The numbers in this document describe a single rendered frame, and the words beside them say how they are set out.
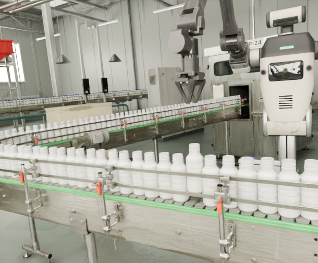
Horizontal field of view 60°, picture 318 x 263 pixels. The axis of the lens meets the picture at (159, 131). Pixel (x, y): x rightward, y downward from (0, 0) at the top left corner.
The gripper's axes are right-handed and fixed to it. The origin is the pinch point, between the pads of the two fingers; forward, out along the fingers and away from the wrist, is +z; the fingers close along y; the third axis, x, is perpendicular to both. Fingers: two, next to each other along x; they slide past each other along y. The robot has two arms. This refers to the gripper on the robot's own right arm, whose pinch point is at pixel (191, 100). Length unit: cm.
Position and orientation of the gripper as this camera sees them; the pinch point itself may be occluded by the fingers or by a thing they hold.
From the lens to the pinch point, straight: 92.1
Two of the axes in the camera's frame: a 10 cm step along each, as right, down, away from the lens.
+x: 8.7, 0.1, -4.9
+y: -4.9, 1.3, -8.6
